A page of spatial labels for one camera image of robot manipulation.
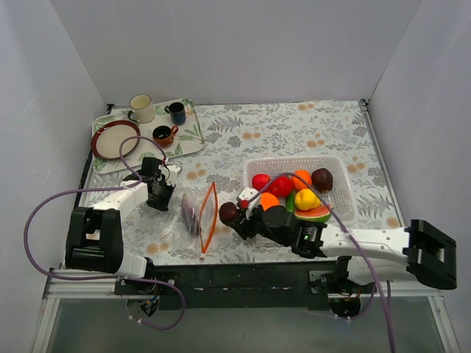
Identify fake orange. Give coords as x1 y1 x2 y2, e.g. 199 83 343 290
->
291 170 312 191
259 193 280 211

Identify fake green cucumber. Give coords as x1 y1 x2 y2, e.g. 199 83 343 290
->
285 192 296 213

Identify fake red apple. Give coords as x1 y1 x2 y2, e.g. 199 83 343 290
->
269 176 294 198

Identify fake yellow lemon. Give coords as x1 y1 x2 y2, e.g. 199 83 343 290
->
294 188 321 211

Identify fake watermelon slice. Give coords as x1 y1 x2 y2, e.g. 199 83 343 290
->
294 205 331 223

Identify clear zip top bag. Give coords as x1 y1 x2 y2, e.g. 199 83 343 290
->
150 182 219 260

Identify fake red strawberry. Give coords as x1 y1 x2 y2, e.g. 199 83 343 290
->
252 174 272 191

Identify fake dark purple fig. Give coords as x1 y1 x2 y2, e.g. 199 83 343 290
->
311 168 333 193

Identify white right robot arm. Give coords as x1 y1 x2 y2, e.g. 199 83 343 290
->
219 202 457 293

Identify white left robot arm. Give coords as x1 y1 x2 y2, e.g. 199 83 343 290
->
65 157 181 294

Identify orange brown ceramic mug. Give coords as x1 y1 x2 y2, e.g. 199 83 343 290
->
152 125 179 148

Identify leaf print serving tray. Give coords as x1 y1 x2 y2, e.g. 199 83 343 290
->
91 99 205 174

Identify white plastic basket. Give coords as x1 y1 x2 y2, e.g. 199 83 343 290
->
242 154 358 225

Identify red rimmed cream plate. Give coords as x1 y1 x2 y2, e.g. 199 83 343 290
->
91 120 141 160

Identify cream enamel mug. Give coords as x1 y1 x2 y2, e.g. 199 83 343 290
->
127 94 155 124

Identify dark blue mug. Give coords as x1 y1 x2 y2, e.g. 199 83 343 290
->
164 102 186 126

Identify floral table mat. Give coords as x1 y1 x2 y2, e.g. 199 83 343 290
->
75 99 413 265

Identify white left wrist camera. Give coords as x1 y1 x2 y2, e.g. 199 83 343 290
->
161 165 181 187

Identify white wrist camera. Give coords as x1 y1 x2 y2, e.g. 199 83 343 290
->
161 165 181 187
236 187 258 209

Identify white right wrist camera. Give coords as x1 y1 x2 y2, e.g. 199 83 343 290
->
236 187 258 209

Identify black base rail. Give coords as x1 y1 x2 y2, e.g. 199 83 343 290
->
113 261 378 310

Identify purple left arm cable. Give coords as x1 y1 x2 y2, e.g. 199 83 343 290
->
24 135 187 331

